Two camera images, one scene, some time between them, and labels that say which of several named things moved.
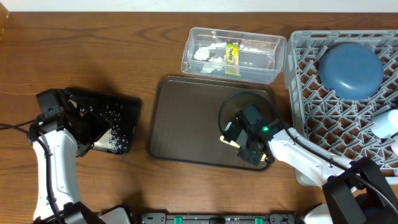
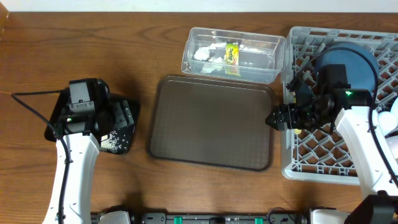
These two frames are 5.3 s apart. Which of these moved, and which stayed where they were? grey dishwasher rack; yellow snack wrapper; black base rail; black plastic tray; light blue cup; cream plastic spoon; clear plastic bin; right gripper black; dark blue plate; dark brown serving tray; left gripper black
Moved: left gripper black; light blue cup; right gripper black; cream plastic spoon
Stayed: yellow snack wrapper; clear plastic bin; grey dishwasher rack; dark blue plate; dark brown serving tray; black plastic tray; black base rail
